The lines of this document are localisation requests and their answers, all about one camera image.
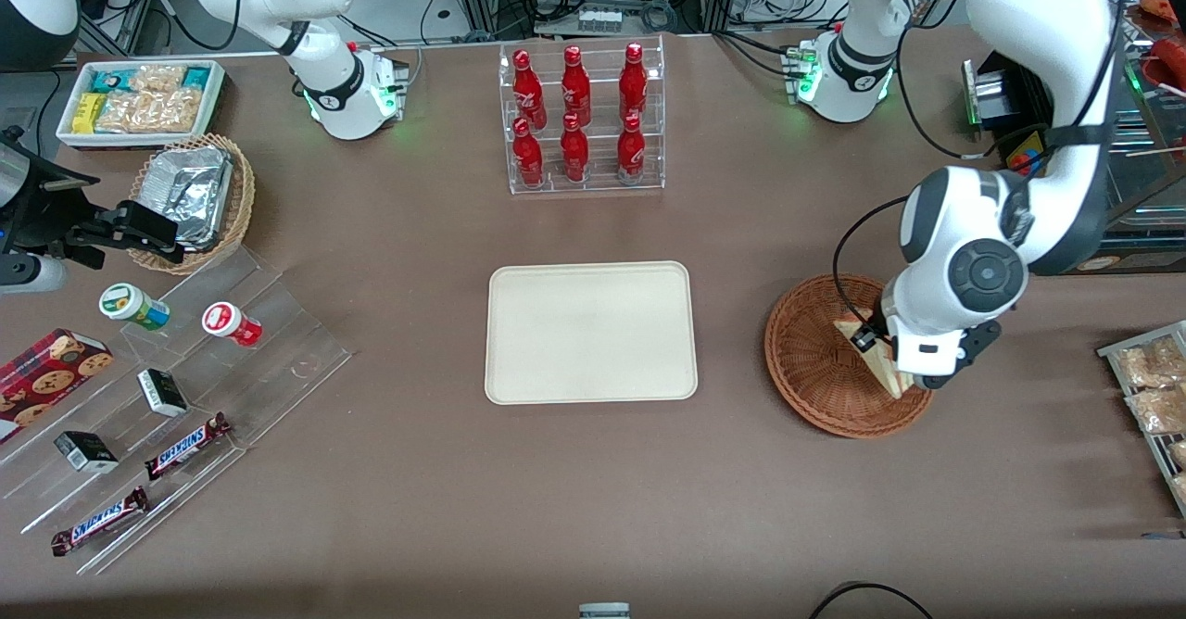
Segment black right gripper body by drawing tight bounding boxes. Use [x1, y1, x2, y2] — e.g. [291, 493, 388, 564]
[0, 165, 98, 260]

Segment plastic sandwich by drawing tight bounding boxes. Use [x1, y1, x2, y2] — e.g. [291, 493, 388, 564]
[832, 309, 915, 399]

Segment tan wicker basket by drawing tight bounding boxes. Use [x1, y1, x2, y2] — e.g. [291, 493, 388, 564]
[128, 133, 257, 276]

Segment brown round wicker basket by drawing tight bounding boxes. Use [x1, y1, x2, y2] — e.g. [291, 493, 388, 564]
[763, 273, 935, 439]

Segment cream plastic tray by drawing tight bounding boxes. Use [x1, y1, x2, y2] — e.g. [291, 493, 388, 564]
[485, 260, 699, 406]

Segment aluminium foil container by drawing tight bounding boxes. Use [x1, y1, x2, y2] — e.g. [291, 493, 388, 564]
[137, 145, 234, 251]

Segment green lid snack cup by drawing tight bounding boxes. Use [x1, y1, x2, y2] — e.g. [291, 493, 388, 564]
[99, 283, 170, 331]

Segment white plastic snack bin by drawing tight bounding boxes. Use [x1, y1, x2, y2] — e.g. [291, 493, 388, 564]
[56, 58, 228, 152]

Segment red lid snack cup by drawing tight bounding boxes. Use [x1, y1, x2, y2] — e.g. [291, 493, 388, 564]
[202, 301, 263, 348]

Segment red cookie box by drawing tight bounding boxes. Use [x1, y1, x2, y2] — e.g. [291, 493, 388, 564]
[0, 328, 114, 444]

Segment clear acrylic stepped riser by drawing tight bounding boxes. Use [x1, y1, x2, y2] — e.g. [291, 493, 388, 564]
[0, 244, 355, 575]

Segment small black carton box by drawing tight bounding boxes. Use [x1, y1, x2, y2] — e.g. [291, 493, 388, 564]
[54, 431, 120, 474]
[137, 369, 189, 418]

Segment Snickers chocolate bar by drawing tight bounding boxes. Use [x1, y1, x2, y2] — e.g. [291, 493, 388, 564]
[51, 486, 151, 557]
[144, 412, 233, 481]

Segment red cola bottle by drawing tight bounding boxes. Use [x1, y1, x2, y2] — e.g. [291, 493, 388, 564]
[616, 114, 647, 183]
[512, 119, 546, 188]
[560, 114, 590, 183]
[511, 49, 548, 131]
[619, 43, 648, 124]
[561, 45, 592, 127]

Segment clear acrylic bottle rack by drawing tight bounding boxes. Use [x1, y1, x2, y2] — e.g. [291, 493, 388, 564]
[498, 33, 666, 196]

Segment grey wire rack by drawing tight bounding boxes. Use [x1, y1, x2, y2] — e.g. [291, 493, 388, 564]
[1096, 321, 1186, 520]

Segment black camera cable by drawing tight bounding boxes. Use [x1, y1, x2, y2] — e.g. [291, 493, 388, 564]
[832, 195, 914, 333]

